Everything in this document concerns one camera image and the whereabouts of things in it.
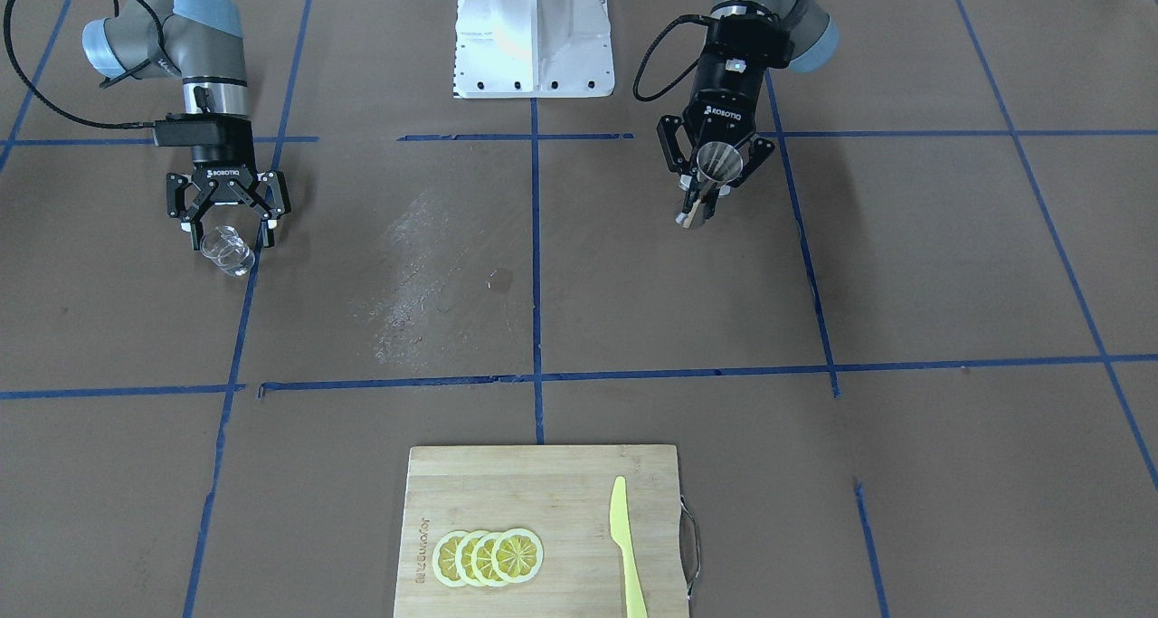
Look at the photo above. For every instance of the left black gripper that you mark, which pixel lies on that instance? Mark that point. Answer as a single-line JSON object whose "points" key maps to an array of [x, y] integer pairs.
{"points": [[721, 98]]}

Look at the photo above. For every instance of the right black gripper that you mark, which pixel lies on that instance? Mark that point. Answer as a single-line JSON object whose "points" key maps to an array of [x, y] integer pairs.
{"points": [[223, 173]]}

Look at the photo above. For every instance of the steel double jigger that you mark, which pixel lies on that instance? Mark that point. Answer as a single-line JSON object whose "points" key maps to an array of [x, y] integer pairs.
{"points": [[716, 165]]}

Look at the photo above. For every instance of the clear glass cup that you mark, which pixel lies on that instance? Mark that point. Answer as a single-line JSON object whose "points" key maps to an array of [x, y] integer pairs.
{"points": [[225, 248]]}

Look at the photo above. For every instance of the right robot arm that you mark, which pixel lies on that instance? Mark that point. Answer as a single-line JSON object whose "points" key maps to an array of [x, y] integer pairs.
{"points": [[199, 42]]}

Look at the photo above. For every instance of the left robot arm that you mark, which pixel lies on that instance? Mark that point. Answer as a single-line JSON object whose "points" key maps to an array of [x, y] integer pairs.
{"points": [[814, 34]]}

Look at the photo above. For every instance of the bamboo cutting board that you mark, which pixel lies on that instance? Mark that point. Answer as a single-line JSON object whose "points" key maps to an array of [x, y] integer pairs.
{"points": [[562, 493]]}

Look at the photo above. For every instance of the yellow plastic knife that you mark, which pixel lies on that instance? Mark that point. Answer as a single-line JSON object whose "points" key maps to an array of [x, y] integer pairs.
{"points": [[619, 522]]}

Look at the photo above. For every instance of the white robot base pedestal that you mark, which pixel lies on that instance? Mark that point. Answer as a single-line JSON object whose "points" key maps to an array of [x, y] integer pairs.
{"points": [[508, 49]]}

